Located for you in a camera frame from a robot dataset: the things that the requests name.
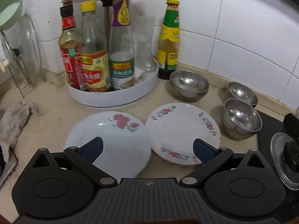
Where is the white plate with large red flower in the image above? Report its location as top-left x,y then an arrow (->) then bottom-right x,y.
65,111 -> 151,179

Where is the white two-tier rotating rack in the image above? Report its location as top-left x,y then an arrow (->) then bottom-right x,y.
61,0 -> 159,109

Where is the wire lid rack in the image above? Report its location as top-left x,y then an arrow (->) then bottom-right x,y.
9,65 -> 47,98

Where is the gas burner with silver ring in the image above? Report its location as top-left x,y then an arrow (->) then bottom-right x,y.
270,133 -> 299,190

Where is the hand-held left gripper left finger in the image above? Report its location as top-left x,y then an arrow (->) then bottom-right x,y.
31,137 -> 117,188

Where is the wide shallow steel bowl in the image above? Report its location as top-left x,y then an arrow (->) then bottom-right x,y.
169,70 -> 209,102

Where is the grey dishcloth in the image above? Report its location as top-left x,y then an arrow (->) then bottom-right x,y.
0,101 -> 44,161

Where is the purple label sauce bottle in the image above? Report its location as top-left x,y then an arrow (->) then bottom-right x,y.
109,0 -> 135,91

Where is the clear plastic bag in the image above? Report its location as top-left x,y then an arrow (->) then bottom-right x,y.
132,15 -> 157,84

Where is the black gas stove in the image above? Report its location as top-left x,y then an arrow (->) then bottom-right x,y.
256,111 -> 299,192

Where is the green yellow label sauce bottle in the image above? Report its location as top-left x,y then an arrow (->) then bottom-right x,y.
157,0 -> 181,80

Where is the yellow cap vinegar bottle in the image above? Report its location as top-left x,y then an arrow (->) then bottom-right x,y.
78,0 -> 111,92

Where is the small steel bowl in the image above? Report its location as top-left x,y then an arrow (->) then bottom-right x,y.
227,82 -> 258,108

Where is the glass pot lid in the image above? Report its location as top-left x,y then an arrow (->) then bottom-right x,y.
0,14 -> 42,84

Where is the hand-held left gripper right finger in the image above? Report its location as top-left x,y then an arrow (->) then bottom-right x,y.
180,138 -> 267,188

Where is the deep steel bowl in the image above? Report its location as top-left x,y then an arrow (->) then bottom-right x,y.
222,98 -> 262,140

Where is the white plate with small flowers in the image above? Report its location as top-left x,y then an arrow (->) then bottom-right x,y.
145,103 -> 221,166

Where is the red label sauce bottle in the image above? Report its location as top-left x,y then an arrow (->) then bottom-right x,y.
58,1 -> 88,91

